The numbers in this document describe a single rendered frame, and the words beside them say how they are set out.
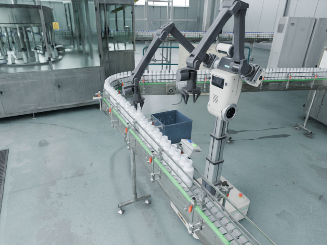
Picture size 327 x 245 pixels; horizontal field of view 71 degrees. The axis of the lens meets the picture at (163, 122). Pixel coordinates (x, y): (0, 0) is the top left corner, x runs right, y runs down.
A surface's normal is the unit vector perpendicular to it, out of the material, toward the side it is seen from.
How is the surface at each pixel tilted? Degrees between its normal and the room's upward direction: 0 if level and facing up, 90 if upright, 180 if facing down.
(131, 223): 0
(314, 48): 90
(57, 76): 90
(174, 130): 90
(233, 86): 90
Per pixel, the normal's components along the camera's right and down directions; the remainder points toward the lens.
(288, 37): 0.18, 0.43
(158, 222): 0.03, -0.90
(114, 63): 0.48, 0.39
